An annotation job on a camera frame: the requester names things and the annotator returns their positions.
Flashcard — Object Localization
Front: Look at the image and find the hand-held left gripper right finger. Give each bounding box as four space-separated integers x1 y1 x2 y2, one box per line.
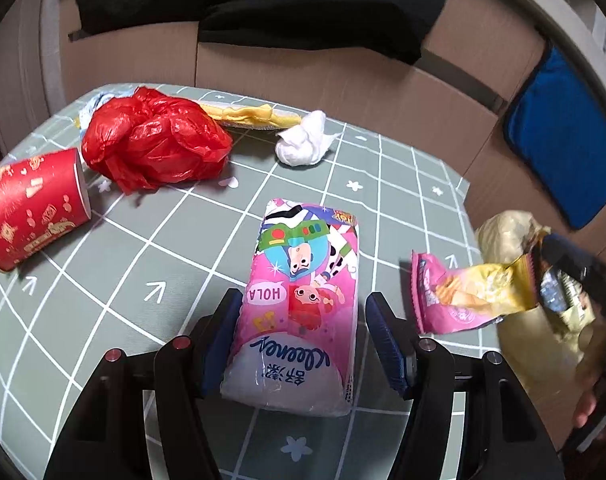
366 291 559 480

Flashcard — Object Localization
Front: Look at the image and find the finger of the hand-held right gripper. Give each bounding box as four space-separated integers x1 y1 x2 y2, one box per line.
538 234 606 291

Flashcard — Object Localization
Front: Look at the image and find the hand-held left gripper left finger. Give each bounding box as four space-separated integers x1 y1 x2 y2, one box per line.
43 287 245 480

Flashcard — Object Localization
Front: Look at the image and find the beige plastic trash bag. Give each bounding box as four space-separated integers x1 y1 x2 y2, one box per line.
474 210 596 361

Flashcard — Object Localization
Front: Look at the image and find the pink cartoon tissue pack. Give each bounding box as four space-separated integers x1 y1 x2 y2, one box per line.
219 199 360 420

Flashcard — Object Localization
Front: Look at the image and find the pink yellow snack packet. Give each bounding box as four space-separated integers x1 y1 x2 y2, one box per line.
410 251 539 335

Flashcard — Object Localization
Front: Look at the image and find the red plastic bag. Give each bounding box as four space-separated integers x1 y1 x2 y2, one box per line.
81 86 234 196

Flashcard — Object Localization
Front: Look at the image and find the person's right hand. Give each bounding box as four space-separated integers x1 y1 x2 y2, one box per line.
572 327 606 441

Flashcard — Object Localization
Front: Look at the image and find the green checked tablecloth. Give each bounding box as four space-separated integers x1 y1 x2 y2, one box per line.
0 83 471 480

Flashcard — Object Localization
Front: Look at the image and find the blue towel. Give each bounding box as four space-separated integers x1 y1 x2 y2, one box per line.
502 40 606 231

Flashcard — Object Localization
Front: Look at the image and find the white crumpled tissue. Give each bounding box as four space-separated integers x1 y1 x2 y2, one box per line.
274 110 343 167

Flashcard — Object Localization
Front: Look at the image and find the red printed paper cup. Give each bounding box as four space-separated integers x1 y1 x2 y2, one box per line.
0 147 92 273

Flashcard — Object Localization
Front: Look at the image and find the pale blue crumpled wrapper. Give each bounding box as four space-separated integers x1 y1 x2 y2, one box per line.
75 91 136 133

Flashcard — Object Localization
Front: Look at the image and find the black cloth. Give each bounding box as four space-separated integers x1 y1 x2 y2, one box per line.
75 0 456 66

